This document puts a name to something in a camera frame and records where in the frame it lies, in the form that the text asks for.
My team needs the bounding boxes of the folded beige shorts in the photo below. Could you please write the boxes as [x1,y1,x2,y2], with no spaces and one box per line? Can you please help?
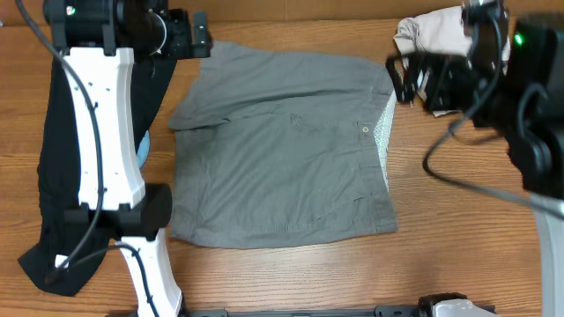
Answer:
[394,1,508,112]

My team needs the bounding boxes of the right black cable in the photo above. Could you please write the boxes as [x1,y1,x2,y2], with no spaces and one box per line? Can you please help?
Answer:
[421,8,564,221]

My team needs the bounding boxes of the black cable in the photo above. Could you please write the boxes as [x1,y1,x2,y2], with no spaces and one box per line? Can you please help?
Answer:
[15,0,160,317]
[421,8,564,221]

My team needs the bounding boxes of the left black cable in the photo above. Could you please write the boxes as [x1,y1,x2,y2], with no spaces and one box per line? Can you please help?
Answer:
[15,0,160,317]

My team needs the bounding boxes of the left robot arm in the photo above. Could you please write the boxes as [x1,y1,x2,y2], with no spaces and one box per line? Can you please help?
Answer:
[43,0,212,316]

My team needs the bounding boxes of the grey shorts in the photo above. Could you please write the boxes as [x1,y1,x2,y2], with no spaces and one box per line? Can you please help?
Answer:
[168,41,397,249]

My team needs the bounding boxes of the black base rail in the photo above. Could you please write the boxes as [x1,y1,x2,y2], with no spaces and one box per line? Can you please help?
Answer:
[187,305,419,317]

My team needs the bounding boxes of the black garment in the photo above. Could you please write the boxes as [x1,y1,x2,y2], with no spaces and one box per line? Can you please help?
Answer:
[19,60,176,297]

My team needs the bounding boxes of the light blue garment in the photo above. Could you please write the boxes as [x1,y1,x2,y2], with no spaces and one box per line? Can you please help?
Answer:
[137,131,151,167]

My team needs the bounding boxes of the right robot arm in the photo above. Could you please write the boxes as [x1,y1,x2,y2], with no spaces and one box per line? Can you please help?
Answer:
[386,1,563,316]

